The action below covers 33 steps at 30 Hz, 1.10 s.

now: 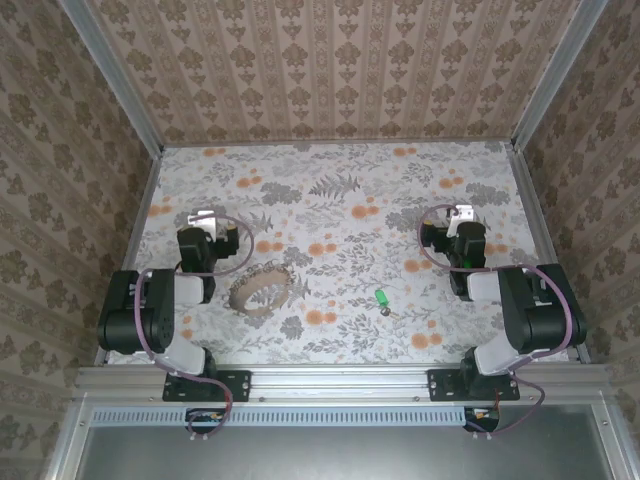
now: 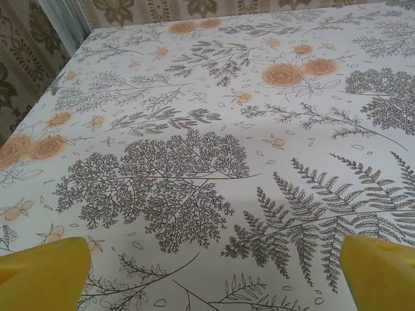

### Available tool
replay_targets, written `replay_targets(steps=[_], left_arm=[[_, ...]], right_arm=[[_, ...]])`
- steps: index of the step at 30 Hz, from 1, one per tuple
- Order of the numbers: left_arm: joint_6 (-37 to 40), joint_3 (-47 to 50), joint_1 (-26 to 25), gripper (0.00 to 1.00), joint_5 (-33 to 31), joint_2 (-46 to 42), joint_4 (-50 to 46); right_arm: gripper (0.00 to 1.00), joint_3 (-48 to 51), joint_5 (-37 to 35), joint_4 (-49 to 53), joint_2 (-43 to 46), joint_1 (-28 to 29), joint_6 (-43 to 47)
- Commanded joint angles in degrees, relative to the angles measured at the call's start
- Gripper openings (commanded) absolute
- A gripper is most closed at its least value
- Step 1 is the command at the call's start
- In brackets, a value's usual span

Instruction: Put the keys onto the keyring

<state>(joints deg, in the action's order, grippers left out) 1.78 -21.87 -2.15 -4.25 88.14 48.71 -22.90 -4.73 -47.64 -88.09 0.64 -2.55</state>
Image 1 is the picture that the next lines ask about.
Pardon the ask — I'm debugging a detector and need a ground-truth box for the aluminium table side rail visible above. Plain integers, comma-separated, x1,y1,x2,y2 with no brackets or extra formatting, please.
94,147,164,366
505,142,592,365

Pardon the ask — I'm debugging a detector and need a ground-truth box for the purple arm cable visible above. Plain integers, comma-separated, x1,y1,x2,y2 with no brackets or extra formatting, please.
132,212,255,441
417,203,576,437

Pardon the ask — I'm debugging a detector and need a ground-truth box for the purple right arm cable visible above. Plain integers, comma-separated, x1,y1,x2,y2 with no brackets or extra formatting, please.
417,203,576,437

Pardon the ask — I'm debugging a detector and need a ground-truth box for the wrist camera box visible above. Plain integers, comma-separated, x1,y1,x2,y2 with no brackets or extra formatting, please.
187,209,218,240
447,203,475,227

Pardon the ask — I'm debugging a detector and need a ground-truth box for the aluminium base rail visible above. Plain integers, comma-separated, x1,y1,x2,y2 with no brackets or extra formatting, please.
74,363,610,404

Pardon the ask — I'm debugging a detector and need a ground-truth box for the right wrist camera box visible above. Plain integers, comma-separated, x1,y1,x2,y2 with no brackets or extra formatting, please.
447,203,475,227

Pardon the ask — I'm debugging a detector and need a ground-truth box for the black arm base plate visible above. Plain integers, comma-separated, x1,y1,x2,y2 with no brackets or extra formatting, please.
162,368,251,403
427,368,521,403

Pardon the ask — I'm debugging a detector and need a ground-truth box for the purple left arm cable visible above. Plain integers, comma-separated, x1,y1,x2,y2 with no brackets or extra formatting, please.
132,212,255,441

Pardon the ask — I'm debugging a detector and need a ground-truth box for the grey metal sheet panel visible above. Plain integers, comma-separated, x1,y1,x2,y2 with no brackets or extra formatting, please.
74,422,619,480

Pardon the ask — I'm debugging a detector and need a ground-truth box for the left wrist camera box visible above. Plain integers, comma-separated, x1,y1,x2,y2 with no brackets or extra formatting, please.
187,209,218,240

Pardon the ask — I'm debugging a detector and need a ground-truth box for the black cable outlet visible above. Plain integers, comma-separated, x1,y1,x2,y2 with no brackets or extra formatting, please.
462,405,501,434
184,407,227,435

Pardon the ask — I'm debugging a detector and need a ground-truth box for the aluminium frame post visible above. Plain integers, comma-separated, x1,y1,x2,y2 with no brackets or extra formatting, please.
58,0,166,155
512,0,609,151

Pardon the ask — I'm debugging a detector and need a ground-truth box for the grey slotted cable duct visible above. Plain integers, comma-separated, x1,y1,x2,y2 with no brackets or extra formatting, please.
92,405,474,428

